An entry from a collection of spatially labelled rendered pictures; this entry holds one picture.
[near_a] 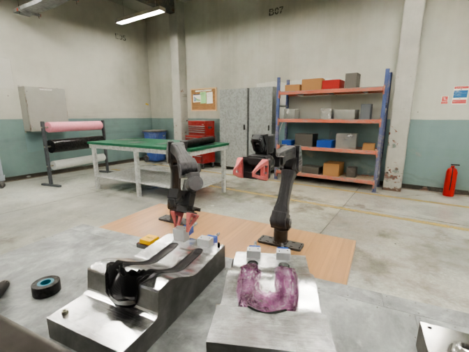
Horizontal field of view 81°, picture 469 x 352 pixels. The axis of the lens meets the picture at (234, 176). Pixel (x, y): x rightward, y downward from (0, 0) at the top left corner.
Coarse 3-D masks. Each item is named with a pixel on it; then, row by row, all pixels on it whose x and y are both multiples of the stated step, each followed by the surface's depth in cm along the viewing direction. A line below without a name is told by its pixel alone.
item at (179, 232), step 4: (196, 224) 117; (176, 228) 107; (180, 228) 107; (184, 228) 107; (192, 228) 111; (176, 232) 107; (180, 232) 106; (184, 232) 106; (192, 232) 112; (176, 236) 107; (180, 236) 106; (184, 236) 106; (188, 236) 109; (176, 240) 108; (180, 240) 107; (184, 240) 106
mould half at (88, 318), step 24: (168, 240) 107; (192, 240) 107; (96, 264) 82; (168, 264) 92; (192, 264) 91; (216, 264) 99; (96, 288) 79; (144, 288) 72; (168, 288) 74; (192, 288) 85; (72, 312) 72; (96, 312) 72; (120, 312) 72; (144, 312) 72; (168, 312) 74; (72, 336) 67; (96, 336) 65; (120, 336) 65; (144, 336) 66
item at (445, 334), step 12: (420, 324) 67; (420, 336) 66; (432, 336) 63; (444, 336) 63; (456, 336) 63; (468, 336) 63; (420, 348) 65; (432, 348) 60; (444, 348) 60; (456, 348) 61; (468, 348) 61
